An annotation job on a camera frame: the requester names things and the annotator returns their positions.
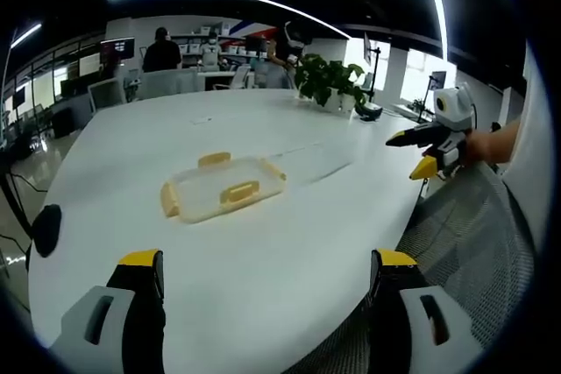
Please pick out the short ceiling light strip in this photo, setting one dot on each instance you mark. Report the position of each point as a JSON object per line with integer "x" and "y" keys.
{"x": 25, "y": 35}

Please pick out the person's right hand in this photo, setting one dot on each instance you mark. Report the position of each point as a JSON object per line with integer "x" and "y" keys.
{"x": 477, "y": 146}

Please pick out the dark wall screen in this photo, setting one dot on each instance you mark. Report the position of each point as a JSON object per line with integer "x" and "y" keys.
{"x": 117, "y": 47}

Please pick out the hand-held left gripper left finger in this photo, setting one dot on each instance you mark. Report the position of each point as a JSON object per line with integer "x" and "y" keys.
{"x": 79, "y": 321}

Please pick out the clear lid with yellow buckles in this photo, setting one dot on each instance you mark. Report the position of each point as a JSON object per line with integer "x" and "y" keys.
{"x": 210, "y": 185}

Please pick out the black monitor stand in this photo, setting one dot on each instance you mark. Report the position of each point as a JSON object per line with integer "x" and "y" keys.
{"x": 371, "y": 85}

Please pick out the small monitor on stand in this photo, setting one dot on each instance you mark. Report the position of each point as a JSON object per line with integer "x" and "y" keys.
{"x": 431, "y": 93}

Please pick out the shelf with white boxes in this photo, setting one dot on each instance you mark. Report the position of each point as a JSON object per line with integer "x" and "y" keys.
{"x": 197, "y": 41}

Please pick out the person's white shirt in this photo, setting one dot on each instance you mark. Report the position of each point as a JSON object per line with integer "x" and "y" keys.
{"x": 532, "y": 164}

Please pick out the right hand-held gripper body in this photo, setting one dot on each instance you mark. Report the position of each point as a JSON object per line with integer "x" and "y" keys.
{"x": 458, "y": 107}

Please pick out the grey mesh office chair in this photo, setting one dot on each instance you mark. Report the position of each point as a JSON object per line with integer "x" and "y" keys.
{"x": 464, "y": 234}

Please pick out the green potted plant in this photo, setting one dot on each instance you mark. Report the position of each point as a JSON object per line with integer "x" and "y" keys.
{"x": 326, "y": 78}

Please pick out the white office chair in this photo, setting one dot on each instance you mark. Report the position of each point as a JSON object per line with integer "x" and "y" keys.
{"x": 168, "y": 82}
{"x": 107, "y": 93}

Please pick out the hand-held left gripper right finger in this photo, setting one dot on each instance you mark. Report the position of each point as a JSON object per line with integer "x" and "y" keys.
{"x": 416, "y": 317}

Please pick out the black oval object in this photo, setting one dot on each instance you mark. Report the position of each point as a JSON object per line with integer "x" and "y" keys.
{"x": 47, "y": 229}

